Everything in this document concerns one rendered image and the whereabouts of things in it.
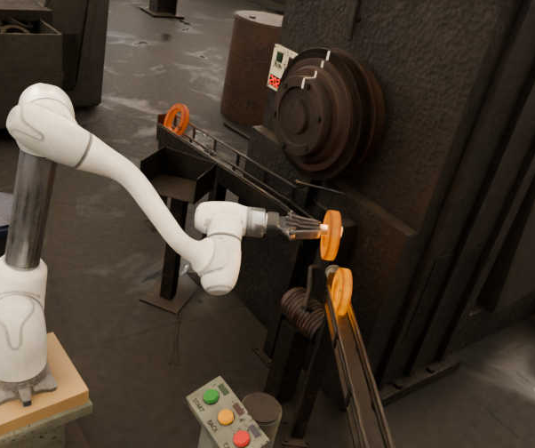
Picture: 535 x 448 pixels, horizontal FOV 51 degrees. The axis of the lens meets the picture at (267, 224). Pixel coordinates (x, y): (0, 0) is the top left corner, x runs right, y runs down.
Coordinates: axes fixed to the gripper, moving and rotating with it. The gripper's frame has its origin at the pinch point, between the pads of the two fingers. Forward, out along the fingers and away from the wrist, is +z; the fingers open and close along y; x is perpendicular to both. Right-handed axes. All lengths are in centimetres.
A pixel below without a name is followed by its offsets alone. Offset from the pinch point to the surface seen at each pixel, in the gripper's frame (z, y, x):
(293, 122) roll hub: -12.2, -42.1, 18.3
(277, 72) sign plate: -17, -89, 23
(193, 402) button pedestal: -36, 43, -32
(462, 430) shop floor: 76, -13, -97
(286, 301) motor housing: -6.7, -18.0, -42.2
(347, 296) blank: 7.9, 7.1, -18.9
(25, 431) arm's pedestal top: -82, 39, -54
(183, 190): -52, -72, -29
